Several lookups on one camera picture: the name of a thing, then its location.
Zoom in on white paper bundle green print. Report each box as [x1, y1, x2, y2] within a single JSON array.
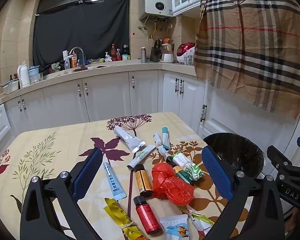
[[170, 153, 203, 181]]

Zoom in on white tube with teal cap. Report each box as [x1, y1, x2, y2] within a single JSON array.
[[162, 127, 171, 150]]

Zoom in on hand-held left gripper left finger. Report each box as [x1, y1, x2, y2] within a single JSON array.
[[20, 147, 104, 240]]

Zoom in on pot with lid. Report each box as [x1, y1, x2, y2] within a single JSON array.
[[2, 79, 20, 94]]

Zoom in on white electric jug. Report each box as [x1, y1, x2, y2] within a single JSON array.
[[160, 39, 175, 63]]

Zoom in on blue white squeeze tube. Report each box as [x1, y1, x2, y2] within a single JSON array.
[[103, 162, 127, 201]]

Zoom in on green white wrapper bundle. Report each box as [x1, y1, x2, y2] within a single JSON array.
[[186, 205, 215, 232]]

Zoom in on silver squeeze tube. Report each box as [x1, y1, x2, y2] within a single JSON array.
[[114, 126, 146, 154]]

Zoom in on black trash bin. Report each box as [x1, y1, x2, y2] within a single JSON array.
[[202, 132, 264, 180]]

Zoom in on green bottle with black cap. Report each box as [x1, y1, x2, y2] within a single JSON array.
[[165, 156, 194, 185]]

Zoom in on red bottle with black cap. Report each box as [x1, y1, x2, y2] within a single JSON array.
[[133, 195, 163, 235]]

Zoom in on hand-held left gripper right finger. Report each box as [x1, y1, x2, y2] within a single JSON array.
[[201, 145, 285, 240]]

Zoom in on chrome faucet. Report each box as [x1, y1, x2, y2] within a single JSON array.
[[69, 46, 85, 67]]

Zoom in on white kettle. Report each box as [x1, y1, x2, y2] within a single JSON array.
[[17, 64, 31, 88]]

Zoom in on red rice cooker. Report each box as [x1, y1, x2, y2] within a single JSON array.
[[174, 42, 196, 64]]

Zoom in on yellow gas hose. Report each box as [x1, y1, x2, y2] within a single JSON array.
[[147, 21, 156, 47]]

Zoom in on amber bottle with yellow label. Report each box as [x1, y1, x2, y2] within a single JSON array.
[[134, 164, 154, 197]]

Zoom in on black knife block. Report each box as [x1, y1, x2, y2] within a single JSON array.
[[150, 39, 163, 62]]

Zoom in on water filter pitcher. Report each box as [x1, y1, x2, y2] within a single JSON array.
[[28, 66, 40, 84]]

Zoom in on white blue bottle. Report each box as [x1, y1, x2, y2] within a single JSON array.
[[62, 51, 70, 70]]

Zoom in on white pouch with camel print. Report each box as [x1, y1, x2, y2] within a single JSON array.
[[160, 215, 190, 240]]

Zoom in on black curtain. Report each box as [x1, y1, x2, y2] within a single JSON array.
[[33, 0, 130, 67]]

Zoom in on beige plaid scarf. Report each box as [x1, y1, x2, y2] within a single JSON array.
[[193, 0, 300, 119]]

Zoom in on red plastic bag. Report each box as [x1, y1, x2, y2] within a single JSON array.
[[151, 163, 195, 207]]

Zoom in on white base cabinets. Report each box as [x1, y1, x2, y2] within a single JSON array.
[[0, 69, 210, 155]]

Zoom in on yellow wrapper bundle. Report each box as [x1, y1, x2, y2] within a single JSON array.
[[104, 198, 145, 240]]

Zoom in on white green toothpaste tube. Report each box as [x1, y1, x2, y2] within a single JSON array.
[[126, 145, 156, 170]]

